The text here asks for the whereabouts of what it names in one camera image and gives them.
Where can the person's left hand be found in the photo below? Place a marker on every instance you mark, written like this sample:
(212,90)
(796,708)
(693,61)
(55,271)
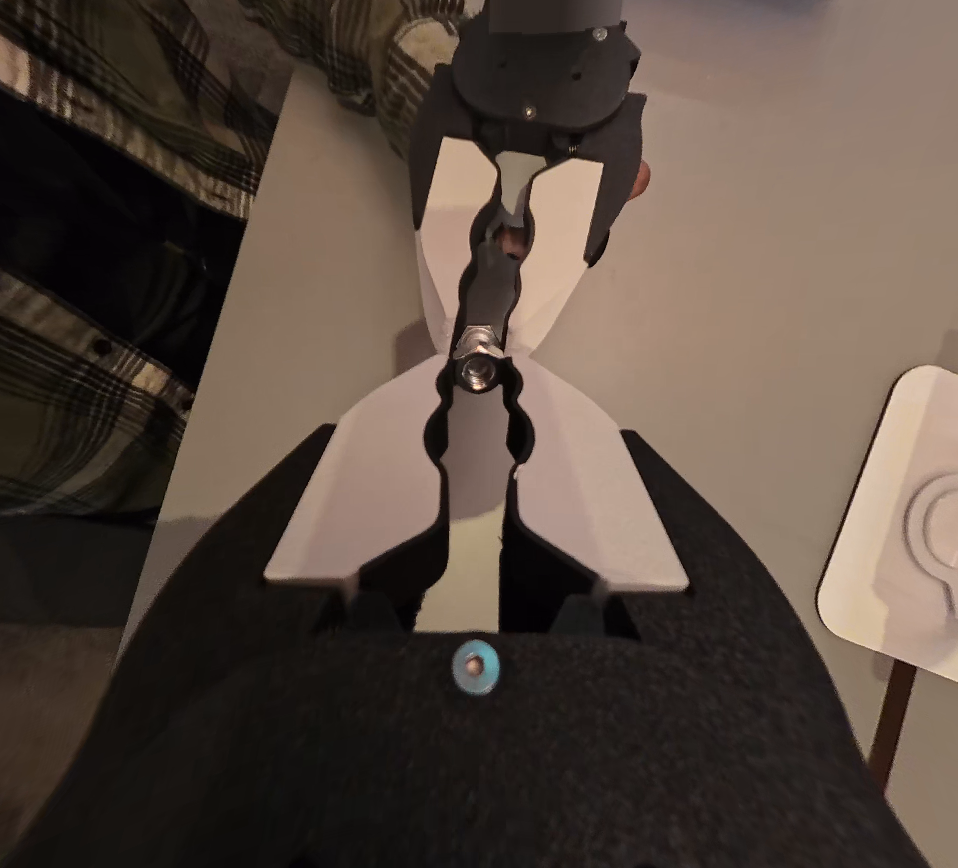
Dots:
(640,179)

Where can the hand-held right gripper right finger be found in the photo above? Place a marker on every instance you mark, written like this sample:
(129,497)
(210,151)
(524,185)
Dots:
(591,494)

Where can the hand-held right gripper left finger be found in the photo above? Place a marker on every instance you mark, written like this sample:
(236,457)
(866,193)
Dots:
(359,494)

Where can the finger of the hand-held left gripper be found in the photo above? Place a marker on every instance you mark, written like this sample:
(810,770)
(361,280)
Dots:
(441,209)
(565,224)

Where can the person's plaid shirt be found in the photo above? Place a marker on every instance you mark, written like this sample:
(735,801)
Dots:
(90,22)

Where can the silver hex nut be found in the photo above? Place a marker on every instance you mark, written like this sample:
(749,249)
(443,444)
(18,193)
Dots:
(479,340)

